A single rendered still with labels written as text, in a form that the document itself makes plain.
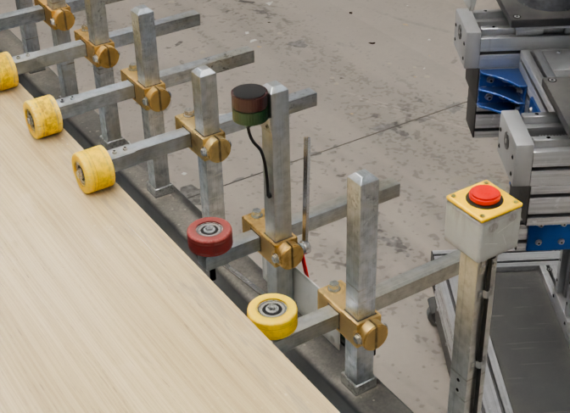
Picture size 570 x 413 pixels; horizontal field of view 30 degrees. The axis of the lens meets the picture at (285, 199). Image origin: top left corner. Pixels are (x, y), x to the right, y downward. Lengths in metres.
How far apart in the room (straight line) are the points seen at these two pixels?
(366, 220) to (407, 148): 2.29
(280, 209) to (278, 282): 0.16
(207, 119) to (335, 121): 2.09
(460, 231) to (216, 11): 3.76
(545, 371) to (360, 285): 1.05
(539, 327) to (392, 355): 0.44
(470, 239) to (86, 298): 0.68
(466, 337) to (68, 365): 0.59
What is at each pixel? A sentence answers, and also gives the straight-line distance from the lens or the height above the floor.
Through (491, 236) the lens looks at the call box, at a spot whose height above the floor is 1.19.
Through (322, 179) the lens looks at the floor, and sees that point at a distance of 3.72.
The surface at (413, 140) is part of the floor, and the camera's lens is 3.96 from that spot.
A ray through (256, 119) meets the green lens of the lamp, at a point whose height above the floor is 1.14.
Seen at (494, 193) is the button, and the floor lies 1.23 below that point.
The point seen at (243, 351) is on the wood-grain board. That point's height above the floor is 0.90.
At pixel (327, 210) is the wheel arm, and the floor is 0.86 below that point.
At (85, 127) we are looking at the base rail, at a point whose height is 0.70.
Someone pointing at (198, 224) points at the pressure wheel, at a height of 0.91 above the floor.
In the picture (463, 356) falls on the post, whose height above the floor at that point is 0.97.
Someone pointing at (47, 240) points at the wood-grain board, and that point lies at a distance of 1.91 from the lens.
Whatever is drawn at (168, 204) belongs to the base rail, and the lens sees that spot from 2.33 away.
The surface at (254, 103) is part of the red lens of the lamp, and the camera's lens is 1.72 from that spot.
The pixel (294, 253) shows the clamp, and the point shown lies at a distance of 1.90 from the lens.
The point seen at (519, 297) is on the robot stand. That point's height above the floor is 0.21.
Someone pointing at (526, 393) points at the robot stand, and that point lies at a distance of 2.61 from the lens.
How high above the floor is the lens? 1.97
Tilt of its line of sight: 33 degrees down
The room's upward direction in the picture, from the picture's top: 1 degrees counter-clockwise
